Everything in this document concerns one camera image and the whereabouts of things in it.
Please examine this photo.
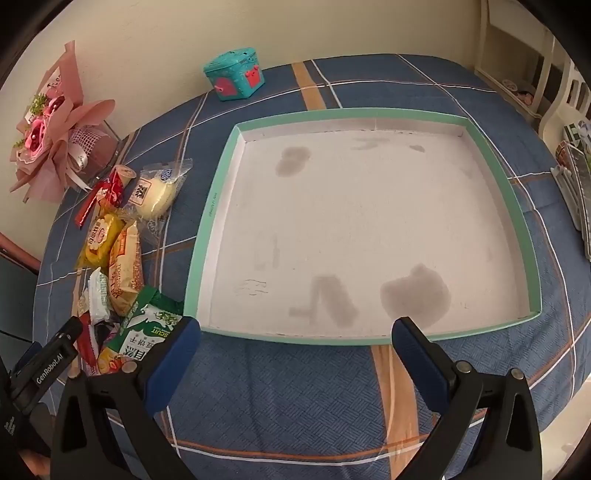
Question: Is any green biscuit packet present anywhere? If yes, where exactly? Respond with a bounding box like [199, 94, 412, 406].
[99, 286, 185, 374]

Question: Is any small orange yellow packet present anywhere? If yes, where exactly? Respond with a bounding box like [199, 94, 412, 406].
[95, 348, 137, 377]

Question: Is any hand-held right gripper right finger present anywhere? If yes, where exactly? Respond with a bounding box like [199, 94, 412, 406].
[391, 316, 543, 480]

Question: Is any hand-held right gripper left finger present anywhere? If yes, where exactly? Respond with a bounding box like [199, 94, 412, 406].
[50, 316, 202, 480]

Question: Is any small red snack packet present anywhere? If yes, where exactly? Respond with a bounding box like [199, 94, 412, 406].
[97, 173, 125, 206]

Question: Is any yellow cake packet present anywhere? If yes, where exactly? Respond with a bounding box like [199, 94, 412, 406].
[75, 210, 125, 271]

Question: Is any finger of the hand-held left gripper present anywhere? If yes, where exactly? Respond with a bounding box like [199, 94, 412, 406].
[55, 318, 85, 354]

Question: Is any clear glass vase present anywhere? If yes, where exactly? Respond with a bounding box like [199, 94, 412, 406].
[69, 121, 123, 183]

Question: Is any orange snack packet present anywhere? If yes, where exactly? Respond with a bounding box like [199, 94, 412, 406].
[107, 220, 145, 317]

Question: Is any clear-wrapped cream bun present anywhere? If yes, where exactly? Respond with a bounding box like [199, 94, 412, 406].
[124, 159, 194, 243]

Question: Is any white wooden chair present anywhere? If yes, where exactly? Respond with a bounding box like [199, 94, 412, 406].
[538, 37, 591, 153]

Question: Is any white wooden shelf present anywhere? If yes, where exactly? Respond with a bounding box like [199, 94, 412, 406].
[475, 0, 555, 121]

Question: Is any pink and red snack packet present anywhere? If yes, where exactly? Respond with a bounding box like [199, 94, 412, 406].
[76, 311, 109, 377]

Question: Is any blue plaid tablecloth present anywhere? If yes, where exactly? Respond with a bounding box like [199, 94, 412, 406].
[32, 54, 591, 480]

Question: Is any long red stick packet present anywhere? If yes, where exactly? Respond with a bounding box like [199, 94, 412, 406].
[75, 178, 112, 229]

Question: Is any teal toy house box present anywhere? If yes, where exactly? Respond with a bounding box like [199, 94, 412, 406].
[203, 46, 265, 102]

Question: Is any pink flower bouquet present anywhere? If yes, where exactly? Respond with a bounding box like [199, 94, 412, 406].
[8, 41, 116, 204]

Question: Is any white green crinkled packet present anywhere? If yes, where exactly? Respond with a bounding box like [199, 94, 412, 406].
[85, 268, 112, 319]

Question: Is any teal-rimmed shallow cardboard box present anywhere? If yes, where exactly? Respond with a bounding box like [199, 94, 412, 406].
[185, 107, 542, 346]

